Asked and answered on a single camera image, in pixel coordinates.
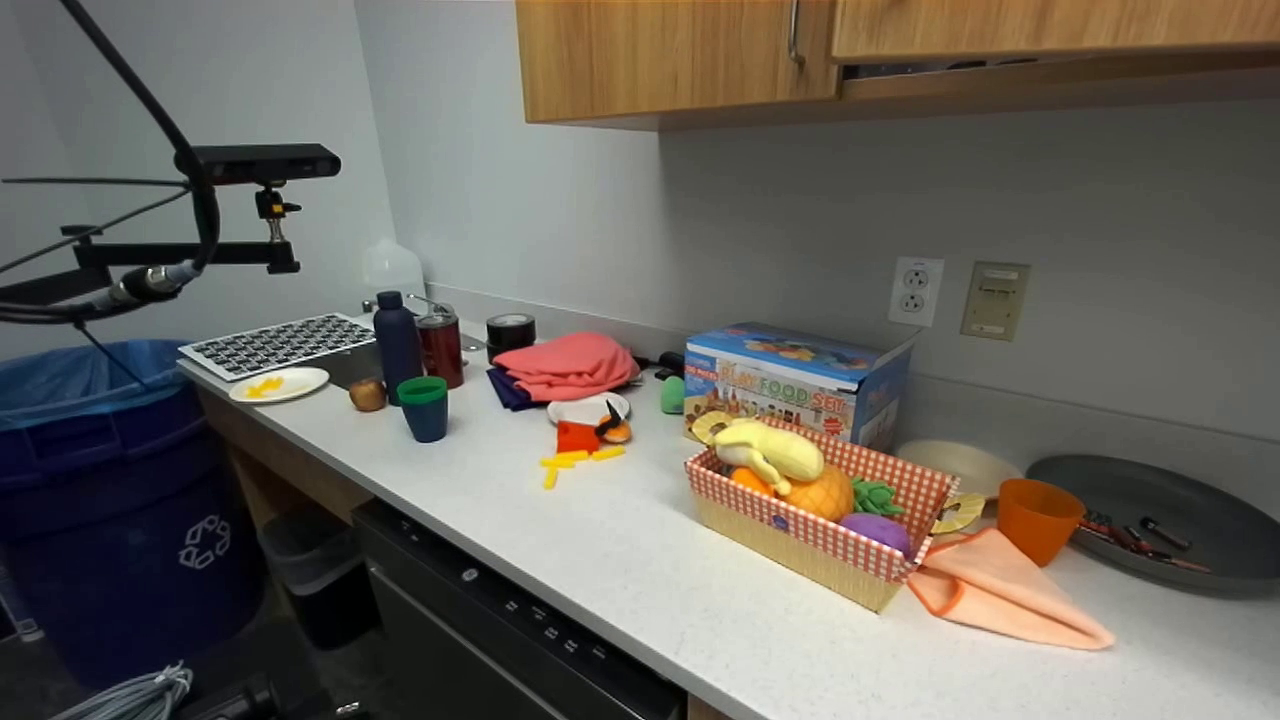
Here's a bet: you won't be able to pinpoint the wooden base cabinet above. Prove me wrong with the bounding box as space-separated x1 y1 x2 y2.
195 384 381 541

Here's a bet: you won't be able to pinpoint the pink cloth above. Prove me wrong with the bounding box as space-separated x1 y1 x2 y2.
489 327 644 403

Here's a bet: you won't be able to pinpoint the small white plate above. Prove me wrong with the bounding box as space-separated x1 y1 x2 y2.
542 388 634 433

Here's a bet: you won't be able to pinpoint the red toy fries container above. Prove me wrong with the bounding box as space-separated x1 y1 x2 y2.
548 416 613 459

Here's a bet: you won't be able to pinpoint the navy blue cloth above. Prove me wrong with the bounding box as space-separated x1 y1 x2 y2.
485 362 551 416

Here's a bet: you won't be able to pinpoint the black round jar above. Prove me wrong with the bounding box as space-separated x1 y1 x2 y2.
485 306 539 362

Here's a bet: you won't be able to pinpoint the yellow toy banana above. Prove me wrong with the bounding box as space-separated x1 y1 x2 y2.
689 406 830 492

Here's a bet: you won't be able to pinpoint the blue toy box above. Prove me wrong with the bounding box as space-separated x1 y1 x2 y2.
680 318 921 455

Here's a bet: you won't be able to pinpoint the dark red tumbler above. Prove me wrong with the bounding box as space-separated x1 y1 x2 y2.
415 298 468 392

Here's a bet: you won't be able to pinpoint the green rimmed navy cup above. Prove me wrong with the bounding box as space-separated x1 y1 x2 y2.
391 373 456 446

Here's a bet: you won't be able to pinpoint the orange toy fruit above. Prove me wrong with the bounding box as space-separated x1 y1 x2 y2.
783 465 858 529

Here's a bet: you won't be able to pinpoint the navy blue bottle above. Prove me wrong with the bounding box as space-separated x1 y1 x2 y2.
369 288 427 396

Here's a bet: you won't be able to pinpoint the clear glass vessel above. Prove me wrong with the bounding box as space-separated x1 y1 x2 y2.
355 232 430 318

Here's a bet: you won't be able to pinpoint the green toy vegetable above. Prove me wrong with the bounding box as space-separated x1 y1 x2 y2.
851 476 904 525

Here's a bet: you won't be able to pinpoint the small brown toy food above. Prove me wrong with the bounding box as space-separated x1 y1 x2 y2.
343 375 391 416

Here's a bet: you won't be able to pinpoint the purple toy fruit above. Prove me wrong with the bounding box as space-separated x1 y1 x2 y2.
840 508 921 561

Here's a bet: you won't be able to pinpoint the black built-in dishwasher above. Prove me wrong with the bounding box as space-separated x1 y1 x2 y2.
349 497 693 720

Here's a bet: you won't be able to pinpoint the cream round bowl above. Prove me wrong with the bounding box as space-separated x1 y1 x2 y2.
893 436 1023 504

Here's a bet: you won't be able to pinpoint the yellow toy lemon slice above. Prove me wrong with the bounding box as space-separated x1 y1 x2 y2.
928 492 999 541

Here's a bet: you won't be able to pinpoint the grey grid dish rack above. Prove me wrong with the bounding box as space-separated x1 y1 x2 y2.
177 306 381 388

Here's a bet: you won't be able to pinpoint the small black trash bin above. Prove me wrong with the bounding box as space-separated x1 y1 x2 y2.
255 508 382 650

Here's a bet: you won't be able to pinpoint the orange plastic cup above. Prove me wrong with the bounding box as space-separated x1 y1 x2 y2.
990 476 1093 573

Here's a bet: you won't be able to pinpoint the orange paper napkin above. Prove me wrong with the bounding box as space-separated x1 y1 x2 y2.
904 525 1120 657

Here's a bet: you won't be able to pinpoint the red brown sticks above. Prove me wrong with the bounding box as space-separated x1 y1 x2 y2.
1075 508 1217 579

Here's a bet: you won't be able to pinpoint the dark grey round plate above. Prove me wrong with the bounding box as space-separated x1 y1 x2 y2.
1019 450 1280 599

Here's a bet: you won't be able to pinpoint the blue recycling bin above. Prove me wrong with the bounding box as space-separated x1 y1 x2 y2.
0 337 266 692

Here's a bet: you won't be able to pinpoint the white wall power outlet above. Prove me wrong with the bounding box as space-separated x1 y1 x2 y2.
886 251 948 331

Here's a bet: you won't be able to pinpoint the beige wall switch plate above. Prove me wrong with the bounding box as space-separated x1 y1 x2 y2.
957 257 1033 344

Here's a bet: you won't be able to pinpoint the silver cabinet door handle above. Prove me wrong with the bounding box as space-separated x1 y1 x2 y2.
781 0 808 69

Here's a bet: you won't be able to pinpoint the black stereo camera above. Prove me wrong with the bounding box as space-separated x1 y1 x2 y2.
167 141 343 187

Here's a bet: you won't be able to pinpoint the black boom camera stand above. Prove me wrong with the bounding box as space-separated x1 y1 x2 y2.
0 0 309 327

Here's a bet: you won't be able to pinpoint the wooden wall cabinet body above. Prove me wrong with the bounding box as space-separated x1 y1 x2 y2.
514 0 1280 135

